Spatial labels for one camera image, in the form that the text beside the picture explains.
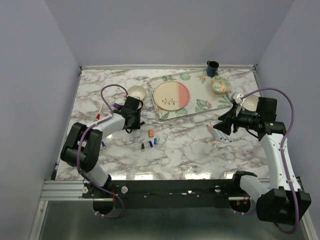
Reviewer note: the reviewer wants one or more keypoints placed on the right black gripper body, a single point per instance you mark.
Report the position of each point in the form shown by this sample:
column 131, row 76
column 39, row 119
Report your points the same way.
column 245, row 120

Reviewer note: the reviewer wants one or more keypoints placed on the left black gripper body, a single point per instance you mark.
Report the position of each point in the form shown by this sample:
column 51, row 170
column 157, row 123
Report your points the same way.
column 136, row 124

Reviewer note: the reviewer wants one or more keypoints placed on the blue acrylic marker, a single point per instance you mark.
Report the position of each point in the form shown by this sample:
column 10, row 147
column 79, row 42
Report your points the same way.
column 219, row 134

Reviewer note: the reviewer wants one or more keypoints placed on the small blue whiteboard marker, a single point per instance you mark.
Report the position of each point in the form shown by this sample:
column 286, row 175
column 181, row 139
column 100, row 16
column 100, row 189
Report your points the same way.
column 225, row 137

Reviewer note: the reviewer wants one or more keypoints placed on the purple highlighter black cap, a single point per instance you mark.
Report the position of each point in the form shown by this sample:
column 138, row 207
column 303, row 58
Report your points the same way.
column 117, row 106

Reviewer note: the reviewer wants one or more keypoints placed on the orange highlighter pen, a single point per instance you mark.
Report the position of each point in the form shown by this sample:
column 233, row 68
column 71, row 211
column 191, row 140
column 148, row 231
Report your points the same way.
column 213, row 132

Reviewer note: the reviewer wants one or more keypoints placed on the orange highlighter cap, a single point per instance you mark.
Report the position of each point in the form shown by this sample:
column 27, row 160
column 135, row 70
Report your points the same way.
column 151, row 133

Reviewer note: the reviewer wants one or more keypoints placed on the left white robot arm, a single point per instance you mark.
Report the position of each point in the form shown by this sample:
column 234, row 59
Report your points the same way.
column 83, row 143

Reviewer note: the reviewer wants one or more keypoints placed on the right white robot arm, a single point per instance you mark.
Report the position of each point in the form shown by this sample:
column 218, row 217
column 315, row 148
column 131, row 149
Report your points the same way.
column 284, row 201

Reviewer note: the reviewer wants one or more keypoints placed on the teal rimmed white bowl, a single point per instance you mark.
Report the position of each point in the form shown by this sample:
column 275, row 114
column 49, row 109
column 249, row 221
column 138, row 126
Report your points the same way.
column 250, row 103

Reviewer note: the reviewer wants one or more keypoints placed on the white bowl blue stripes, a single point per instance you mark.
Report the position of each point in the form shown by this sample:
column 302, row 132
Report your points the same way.
column 138, row 92

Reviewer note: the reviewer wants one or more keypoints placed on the red cap whiteboard marker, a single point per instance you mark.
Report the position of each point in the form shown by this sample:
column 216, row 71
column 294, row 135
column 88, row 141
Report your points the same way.
column 98, row 116

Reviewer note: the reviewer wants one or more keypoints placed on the cream and pink plate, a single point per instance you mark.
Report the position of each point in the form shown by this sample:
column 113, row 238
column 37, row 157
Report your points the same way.
column 171, row 96

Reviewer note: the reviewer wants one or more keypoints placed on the floral yellow rimmed bowl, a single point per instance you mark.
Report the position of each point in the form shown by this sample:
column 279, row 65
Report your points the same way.
column 220, row 84

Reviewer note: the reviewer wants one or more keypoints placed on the floral rectangular serving tray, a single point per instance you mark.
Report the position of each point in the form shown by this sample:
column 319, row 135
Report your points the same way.
column 202, row 96

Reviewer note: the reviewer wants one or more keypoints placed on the dark blue mug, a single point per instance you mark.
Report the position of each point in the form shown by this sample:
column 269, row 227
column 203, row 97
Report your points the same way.
column 212, row 68

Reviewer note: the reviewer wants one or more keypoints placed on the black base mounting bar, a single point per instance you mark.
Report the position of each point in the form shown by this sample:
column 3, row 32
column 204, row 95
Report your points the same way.
column 162, row 194

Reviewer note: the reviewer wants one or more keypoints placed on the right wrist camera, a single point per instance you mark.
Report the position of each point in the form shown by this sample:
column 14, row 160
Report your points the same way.
column 236, row 100

